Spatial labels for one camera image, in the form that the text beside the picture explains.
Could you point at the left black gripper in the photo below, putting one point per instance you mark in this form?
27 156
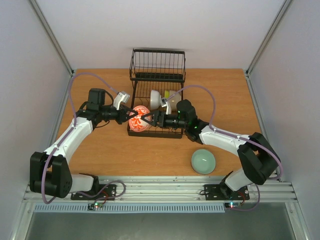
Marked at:
123 115

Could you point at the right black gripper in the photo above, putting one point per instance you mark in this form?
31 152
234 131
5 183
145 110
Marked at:
159 119

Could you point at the red patterned bowl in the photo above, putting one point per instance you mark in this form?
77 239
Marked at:
138 118

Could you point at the white bowl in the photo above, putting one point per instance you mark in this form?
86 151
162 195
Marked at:
175 99
155 97

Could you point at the lime green bowl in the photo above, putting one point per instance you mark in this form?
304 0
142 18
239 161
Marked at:
167 94

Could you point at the black wire dish rack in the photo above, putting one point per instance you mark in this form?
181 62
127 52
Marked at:
156 74

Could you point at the pale green celadon bowl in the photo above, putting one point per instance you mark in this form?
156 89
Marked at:
203 162

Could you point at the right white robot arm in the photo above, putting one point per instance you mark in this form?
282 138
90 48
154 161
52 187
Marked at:
257 157

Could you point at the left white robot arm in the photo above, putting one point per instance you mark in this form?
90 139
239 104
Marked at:
50 174

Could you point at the left small circuit board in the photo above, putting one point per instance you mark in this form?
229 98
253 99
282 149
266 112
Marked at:
94 206

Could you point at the small circuit board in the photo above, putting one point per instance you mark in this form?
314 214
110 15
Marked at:
94 206
233 205

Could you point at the right small circuit board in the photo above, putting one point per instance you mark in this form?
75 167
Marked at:
233 205

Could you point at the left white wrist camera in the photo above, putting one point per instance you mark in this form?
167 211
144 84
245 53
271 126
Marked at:
122 97

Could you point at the aluminium front rail frame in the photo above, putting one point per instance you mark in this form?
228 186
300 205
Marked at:
185 189

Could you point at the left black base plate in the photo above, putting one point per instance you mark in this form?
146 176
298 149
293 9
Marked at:
109 191

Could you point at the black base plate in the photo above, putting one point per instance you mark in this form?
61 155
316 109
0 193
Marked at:
109 191
213 192

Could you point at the grey slotted cable duct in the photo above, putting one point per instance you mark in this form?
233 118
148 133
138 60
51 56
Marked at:
131 208

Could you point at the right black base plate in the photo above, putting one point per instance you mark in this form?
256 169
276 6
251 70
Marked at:
213 192

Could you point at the left aluminium corner post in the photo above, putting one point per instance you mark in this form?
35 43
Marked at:
49 32

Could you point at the aluminium corner post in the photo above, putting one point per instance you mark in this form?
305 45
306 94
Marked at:
49 32
268 36

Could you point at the right aluminium corner post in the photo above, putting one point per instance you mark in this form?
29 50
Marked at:
268 36

